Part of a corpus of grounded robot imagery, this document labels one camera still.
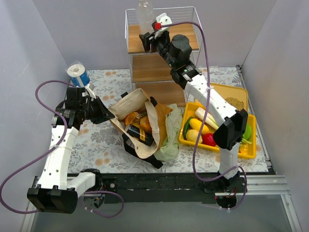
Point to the light green plastic bag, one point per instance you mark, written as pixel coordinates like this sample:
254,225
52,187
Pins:
170,146

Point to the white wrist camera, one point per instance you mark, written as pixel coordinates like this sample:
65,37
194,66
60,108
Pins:
90,90
160,24

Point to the yellow flat tray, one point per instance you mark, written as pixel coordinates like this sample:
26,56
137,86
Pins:
232,92

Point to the yellow plastic bin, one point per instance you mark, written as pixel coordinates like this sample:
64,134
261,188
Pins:
246,151

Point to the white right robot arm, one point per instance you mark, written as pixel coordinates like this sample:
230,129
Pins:
176,52

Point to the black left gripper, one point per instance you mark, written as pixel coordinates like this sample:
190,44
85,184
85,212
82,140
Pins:
98,110

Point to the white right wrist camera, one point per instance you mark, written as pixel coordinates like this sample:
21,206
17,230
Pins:
160,24

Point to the red toy pepper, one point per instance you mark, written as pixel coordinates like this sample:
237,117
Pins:
208,139

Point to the clear plastic water bottle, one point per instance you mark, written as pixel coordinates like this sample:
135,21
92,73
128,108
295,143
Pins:
145,16

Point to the dark green toy chili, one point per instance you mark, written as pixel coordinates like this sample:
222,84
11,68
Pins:
186,127

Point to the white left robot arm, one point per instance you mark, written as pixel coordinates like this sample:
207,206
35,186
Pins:
54,192

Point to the yellow toy lemon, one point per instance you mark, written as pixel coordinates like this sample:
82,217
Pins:
192,136

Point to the blue wrapped toilet paper roll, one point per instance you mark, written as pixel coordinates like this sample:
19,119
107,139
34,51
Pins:
78,74

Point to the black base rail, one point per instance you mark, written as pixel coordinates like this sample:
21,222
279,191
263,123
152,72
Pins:
170,188

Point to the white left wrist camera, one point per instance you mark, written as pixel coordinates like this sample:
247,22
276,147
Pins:
90,90

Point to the orange snack packet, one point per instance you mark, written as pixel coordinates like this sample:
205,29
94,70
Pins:
140,120

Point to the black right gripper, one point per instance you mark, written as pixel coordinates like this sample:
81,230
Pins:
149,40

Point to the brown bread slice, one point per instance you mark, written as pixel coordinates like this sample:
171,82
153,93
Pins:
239,105

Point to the floral patterned table mat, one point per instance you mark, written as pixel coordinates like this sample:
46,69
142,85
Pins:
101,146

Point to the green toy leaf vegetable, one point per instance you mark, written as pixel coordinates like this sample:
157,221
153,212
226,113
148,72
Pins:
247,134

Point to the black and gold drink can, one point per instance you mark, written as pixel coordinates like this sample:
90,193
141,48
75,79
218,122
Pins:
140,134

